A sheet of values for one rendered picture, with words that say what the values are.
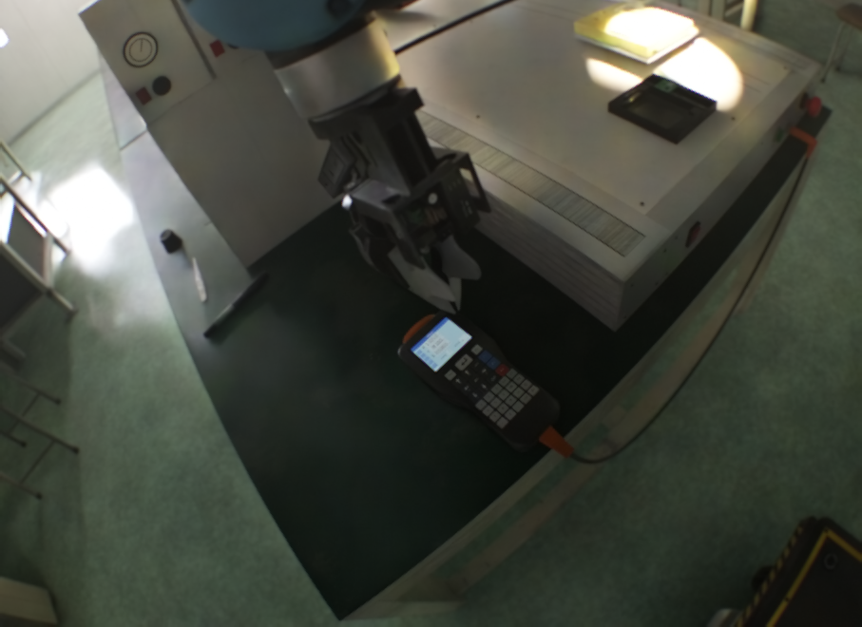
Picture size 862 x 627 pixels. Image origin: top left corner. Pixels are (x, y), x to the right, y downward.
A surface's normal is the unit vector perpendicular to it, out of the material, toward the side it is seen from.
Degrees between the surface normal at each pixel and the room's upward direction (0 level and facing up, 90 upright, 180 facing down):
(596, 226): 0
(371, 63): 75
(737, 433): 0
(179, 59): 90
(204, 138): 90
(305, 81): 83
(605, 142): 0
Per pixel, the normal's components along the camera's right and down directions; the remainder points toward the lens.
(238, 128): 0.61, 0.56
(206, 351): -0.21, -0.57
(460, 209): 0.59, 0.35
